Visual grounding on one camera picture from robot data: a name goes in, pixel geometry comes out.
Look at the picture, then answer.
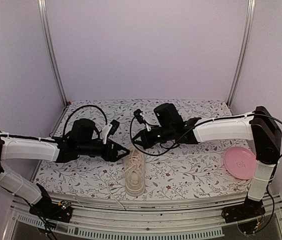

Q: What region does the left aluminium frame post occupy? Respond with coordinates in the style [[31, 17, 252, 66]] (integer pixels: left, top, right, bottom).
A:
[[37, 0, 68, 107]]

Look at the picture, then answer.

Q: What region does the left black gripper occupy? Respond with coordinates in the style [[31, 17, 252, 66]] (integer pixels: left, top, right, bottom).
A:
[[78, 138, 131, 162]]

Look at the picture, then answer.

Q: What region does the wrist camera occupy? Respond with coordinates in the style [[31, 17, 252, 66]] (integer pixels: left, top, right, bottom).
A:
[[133, 109, 152, 132], [100, 119, 120, 145]]

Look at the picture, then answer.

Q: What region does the floral patterned table mat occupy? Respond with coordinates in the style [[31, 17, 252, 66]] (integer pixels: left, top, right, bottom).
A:
[[34, 99, 250, 201]]

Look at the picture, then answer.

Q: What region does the cream white sneaker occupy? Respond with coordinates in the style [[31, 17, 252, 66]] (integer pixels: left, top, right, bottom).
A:
[[123, 147, 146, 197]]

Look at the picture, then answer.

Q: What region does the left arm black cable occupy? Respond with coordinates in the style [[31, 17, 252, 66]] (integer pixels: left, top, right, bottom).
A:
[[63, 104, 108, 141]]

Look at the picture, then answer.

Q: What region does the aluminium front rail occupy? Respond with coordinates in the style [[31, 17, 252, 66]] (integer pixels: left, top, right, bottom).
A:
[[2, 193, 282, 240]]

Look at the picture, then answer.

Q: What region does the aluminium frame post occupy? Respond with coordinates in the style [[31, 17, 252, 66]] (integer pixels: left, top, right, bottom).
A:
[[37, 0, 68, 107], [226, 0, 256, 108]]

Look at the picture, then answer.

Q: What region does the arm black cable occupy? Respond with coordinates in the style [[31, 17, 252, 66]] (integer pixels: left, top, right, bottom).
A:
[[129, 117, 194, 157], [63, 104, 108, 141]]

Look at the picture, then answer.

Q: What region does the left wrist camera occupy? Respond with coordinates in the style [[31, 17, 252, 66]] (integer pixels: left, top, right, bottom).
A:
[[100, 119, 120, 145]]

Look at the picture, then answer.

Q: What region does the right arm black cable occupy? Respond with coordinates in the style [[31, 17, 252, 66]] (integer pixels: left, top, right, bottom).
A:
[[129, 117, 194, 157]]

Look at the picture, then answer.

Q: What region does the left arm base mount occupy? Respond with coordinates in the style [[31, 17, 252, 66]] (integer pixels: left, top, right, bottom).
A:
[[29, 183, 74, 223]]

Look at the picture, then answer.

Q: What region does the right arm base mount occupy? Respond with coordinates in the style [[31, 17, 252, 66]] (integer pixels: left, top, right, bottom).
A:
[[221, 197, 266, 223]]

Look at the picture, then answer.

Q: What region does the right aluminium frame post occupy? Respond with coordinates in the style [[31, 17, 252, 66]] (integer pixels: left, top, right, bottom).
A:
[[226, 0, 256, 108]]

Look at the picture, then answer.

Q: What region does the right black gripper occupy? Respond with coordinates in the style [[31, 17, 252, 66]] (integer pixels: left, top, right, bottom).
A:
[[131, 125, 174, 150]]

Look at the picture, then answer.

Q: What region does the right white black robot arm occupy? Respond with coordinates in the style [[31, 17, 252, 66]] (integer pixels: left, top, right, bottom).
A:
[[130, 103, 282, 218]]

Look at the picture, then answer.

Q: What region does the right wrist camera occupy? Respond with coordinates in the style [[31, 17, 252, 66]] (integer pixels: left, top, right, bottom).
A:
[[133, 109, 152, 132]]

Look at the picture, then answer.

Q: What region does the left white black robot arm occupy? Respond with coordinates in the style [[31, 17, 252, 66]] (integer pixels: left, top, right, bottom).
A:
[[0, 118, 130, 217]]

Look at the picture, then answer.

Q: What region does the pink round plate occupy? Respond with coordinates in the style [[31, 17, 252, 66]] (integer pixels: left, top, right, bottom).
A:
[[223, 147, 257, 180]]

